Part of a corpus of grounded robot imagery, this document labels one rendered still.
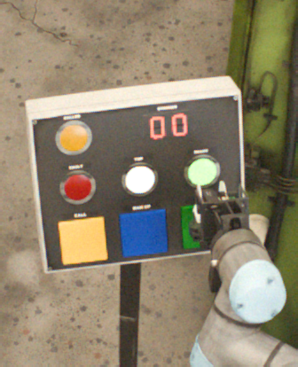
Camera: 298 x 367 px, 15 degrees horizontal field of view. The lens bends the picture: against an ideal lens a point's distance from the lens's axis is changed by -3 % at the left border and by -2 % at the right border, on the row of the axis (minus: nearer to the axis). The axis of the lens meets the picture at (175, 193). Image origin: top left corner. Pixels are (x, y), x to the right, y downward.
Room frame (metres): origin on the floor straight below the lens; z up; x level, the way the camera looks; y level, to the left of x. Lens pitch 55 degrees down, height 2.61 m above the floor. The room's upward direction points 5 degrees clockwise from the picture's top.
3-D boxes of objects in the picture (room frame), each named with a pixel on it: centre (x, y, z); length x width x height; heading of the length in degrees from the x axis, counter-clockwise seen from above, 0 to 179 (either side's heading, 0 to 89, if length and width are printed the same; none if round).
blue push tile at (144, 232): (1.06, 0.05, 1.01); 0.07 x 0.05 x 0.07; 105
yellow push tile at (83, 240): (1.03, 0.14, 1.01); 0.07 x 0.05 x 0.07; 105
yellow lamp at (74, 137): (1.12, 0.16, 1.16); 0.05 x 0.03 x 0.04; 80
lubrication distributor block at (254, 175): (1.35, -0.14, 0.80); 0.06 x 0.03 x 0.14; 80
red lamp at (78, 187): (1.08, 0.15, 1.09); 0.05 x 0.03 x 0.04; 80
